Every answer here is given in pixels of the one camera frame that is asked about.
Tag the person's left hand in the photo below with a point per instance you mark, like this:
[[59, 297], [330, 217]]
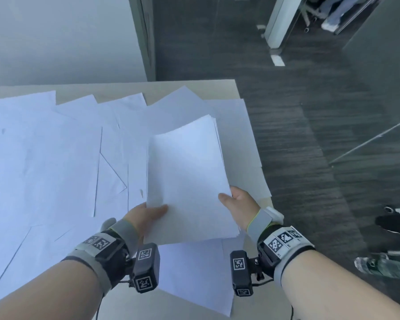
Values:
[[143, 216]]

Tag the light wooden table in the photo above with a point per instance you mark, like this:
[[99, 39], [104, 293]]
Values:
[[136, 308]]

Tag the clear plastic water bottle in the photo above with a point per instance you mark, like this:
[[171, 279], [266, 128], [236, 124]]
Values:
[[383, 267]]

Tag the grey office chair base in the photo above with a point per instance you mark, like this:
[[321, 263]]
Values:
[[308, 14]]

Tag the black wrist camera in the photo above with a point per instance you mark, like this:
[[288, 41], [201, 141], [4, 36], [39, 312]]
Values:
[[146, 266], [241, 271]]

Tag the person's left forearm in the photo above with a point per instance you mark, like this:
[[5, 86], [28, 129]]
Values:
[[43, 293]]

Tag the person's right forearm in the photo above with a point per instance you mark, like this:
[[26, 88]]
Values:
[[340, 289]]

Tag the stack of white sheets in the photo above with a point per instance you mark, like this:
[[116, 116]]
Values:
[[186, 183]]

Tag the person's right hand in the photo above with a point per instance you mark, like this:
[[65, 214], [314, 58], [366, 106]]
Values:
[[241, 206]]

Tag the white pillar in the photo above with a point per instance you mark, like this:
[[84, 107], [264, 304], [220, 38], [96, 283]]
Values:
[[281, 23]]

